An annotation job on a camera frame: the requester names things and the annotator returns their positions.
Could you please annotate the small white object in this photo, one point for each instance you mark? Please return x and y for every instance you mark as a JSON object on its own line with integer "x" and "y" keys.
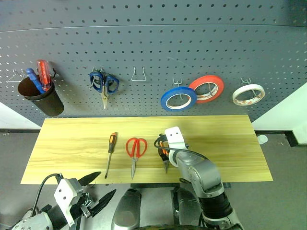
{"x": 262, "y": 139}

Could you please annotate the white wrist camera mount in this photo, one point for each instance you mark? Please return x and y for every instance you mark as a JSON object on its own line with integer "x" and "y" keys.
{"x": 173, "y": 135}
{"x": 62, "y": 194}

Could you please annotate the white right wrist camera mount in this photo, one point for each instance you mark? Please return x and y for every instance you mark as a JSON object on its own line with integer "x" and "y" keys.
{"x": 173, "y": 135}

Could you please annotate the black plastic cup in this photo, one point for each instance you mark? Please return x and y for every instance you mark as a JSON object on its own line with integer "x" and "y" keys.
{"x": 48, "y": 103}

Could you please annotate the grey rounded robot leg cover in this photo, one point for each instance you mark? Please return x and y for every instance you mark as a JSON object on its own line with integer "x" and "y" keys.
{"x": 127, "y": 208}
{"x": 185, "y": 206}

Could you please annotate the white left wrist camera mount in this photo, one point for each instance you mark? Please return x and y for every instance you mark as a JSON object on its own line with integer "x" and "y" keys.
{"x": 62, "y": 194}

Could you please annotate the metal pegboard hook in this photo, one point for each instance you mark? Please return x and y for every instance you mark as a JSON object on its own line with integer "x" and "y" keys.
{"x": 247, "y": 81}
{"x": 211, "y": 89}
{"x": 178, "y": 83}
{"x": 98, "y": 70}

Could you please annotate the blue tape roll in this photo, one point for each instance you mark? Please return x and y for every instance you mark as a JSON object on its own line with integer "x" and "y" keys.
{"x": 165, "y": 101}

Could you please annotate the white tape roll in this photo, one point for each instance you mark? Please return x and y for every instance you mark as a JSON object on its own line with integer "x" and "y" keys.
{"x": 249, "y": 86}

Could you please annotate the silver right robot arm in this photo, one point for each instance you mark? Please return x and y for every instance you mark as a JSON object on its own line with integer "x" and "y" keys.
{"x": 204, "y": 172}

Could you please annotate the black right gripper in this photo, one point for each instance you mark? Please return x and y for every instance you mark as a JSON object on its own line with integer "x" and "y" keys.
{"x": 162, "y": 139}

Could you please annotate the red tape roll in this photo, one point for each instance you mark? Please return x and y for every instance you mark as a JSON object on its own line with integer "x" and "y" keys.
{"x": 206, "y": 78}

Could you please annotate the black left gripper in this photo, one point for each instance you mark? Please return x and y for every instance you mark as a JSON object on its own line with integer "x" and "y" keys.
{"x": 80, "y": 209}

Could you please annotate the black table frame bar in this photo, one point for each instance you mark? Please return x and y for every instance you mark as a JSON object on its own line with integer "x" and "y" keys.
{"x": 153, "y": 185}

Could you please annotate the grey perforated pegboard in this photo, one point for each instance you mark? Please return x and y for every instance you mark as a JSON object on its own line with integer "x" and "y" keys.
{"x": 153, "y": 36}

